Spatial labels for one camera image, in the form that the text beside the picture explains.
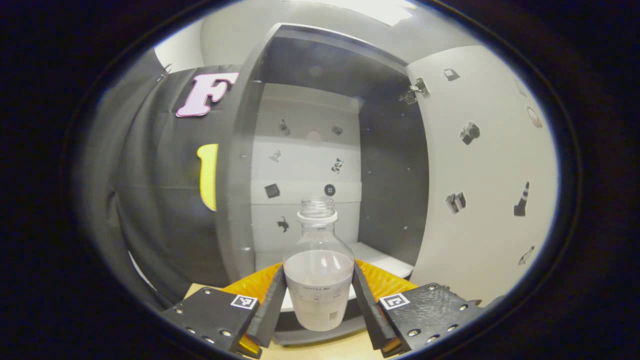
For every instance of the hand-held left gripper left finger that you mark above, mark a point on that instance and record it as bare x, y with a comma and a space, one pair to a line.
267, 312

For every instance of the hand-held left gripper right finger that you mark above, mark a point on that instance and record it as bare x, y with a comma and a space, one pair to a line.
372, 312

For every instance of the clear plastic bottle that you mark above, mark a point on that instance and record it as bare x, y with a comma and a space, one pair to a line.
319, 280

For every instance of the dark grey cabinet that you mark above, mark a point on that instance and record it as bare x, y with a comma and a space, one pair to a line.
390, 175

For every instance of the light grey cabinet door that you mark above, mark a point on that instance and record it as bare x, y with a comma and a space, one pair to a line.
490, 165

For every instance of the silver door hinge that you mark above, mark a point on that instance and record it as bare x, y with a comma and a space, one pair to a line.
417, 90

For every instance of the black backdrop cloth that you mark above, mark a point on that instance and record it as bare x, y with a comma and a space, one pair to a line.
150, 200

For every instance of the large ceiling light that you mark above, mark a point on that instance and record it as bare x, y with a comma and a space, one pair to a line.
370, 10

